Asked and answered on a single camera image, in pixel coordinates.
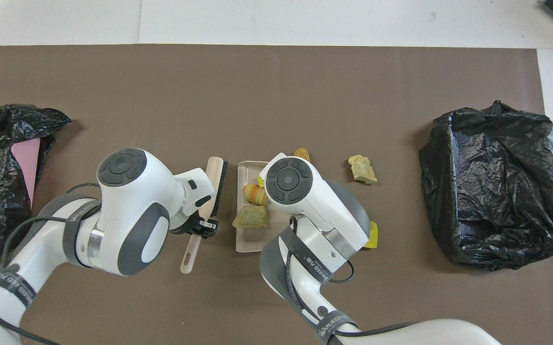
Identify tan bread chunk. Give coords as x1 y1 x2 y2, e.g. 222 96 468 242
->
232 205 270 229

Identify orange striped bread slice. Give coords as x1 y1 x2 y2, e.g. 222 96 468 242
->
243 184 270 207

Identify pale torn bread chunk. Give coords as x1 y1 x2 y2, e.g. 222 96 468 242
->
348 154 378 184

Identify black bag lined bin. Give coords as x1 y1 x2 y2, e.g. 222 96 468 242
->
419 100 553 272

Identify beige plastic dustpan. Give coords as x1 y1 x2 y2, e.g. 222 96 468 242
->
236 161 296 253

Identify brown table mat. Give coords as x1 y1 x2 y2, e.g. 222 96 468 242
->
0 45 553 345

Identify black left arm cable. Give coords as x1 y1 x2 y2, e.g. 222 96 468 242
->
0 182 104 345

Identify beige hand brush black bristles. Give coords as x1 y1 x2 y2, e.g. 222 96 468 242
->
180 156 229 275

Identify notched yellow sponge piece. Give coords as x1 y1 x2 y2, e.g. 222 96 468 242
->
363 220 379 249

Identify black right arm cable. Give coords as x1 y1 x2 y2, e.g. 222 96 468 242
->
286 216 416 336

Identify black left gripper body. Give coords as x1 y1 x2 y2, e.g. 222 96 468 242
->
171 214 196 236

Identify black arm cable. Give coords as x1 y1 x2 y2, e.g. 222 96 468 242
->
286 216 416 336
0 182 104 345

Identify pink plastic bin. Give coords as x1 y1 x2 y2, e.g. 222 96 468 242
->
11 138 41 209

